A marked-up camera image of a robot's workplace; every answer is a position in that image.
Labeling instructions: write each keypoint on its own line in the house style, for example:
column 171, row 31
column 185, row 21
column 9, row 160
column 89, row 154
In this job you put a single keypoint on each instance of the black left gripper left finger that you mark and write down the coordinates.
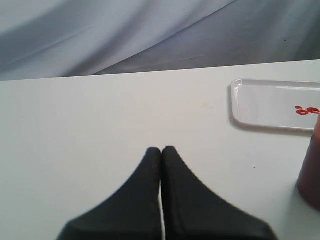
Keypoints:
column 131, row 213

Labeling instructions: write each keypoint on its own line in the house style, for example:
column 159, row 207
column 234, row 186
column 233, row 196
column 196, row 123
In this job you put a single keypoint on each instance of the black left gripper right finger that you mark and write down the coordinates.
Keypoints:
column 193, row 212

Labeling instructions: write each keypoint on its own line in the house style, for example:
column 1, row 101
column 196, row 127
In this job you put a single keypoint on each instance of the red sauce squeeze bottle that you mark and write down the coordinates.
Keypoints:
column 308, row 183

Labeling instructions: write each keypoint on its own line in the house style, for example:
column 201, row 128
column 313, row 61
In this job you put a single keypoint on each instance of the red sauce drops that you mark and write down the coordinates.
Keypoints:
column 310, row 110

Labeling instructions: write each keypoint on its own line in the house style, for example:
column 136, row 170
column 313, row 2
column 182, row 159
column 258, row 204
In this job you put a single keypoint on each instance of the white rectangular plastic tray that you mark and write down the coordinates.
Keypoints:
column 270, row 104

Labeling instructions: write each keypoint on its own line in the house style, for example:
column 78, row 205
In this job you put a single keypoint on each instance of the grey fabric backdrop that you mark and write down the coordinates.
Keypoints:
column 67, row 38

